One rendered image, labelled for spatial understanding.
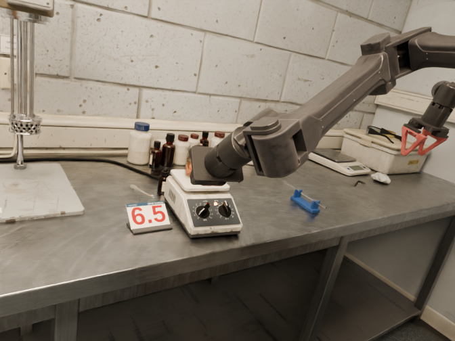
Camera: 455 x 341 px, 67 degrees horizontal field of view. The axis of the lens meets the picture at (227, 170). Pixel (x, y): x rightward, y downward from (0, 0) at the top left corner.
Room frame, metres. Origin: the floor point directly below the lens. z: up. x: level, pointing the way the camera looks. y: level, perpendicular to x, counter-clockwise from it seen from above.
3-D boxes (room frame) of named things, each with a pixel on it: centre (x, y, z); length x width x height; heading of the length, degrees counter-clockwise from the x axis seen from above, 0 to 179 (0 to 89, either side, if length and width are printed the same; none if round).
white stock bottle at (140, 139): (1.08, 0.30, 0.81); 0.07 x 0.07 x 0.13
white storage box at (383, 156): (1.77, -0.77, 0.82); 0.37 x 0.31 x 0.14; 128
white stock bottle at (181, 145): (1.15, 0.17, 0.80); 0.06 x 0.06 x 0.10
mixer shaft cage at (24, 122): (0.74, 0.47, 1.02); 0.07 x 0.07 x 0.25
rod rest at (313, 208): (0.99, -0.25, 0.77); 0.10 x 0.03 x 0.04; 33
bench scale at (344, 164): (1.56, -0.49, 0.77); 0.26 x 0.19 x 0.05; 41
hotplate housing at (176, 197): (0.78, 0.05, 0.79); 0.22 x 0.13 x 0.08; 30
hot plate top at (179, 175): (0.81, 0.06, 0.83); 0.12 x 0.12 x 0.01; 30
